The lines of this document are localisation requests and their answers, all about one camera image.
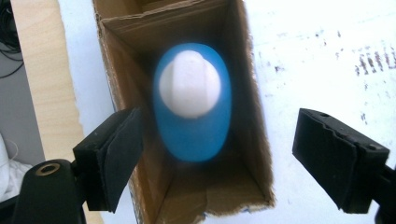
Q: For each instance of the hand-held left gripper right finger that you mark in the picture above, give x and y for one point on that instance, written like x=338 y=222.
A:
x=336 y=158

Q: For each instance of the blue cardboard box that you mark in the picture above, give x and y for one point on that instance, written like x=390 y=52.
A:
x=246 y=124

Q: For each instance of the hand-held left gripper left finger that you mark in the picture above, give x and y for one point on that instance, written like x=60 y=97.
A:
x=109 y=161

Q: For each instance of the white object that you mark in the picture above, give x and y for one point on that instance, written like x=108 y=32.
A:
x=9 y=177

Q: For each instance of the blue bottle with white cap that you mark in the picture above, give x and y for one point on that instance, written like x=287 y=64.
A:
x=193 y=137

